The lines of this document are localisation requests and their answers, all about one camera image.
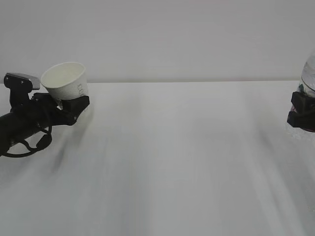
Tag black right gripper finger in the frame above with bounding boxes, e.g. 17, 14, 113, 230
287, 91, 315, 133

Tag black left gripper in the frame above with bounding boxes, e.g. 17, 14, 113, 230
10, 92, 90, 130

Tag white paper cup green logo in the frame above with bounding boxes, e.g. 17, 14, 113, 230
40, 62, 89, 108

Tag clear water bottle red label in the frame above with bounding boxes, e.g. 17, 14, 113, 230
286, 53, 315, 138

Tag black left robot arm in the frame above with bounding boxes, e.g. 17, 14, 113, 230
0, 93, 90, 158

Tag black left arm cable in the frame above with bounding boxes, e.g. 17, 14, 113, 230
0, 126, 53, 158

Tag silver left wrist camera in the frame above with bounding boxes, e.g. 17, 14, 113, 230
3, 72, 40, 90

